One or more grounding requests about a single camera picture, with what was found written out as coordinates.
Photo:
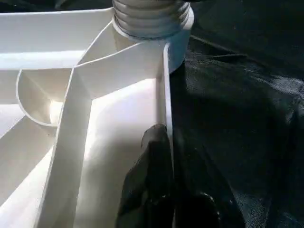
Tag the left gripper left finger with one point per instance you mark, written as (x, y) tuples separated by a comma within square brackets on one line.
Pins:
[(147, 185)]

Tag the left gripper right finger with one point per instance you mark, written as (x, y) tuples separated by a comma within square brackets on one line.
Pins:
[(199, 190)]

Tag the white plastic table top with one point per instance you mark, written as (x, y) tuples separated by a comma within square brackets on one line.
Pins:
[(95, 95)]

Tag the white plastic table leg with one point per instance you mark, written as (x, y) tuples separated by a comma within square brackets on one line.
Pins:
[(151, 16)]

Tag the black work mat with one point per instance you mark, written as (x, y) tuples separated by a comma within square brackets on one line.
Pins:
[(247, 118)]

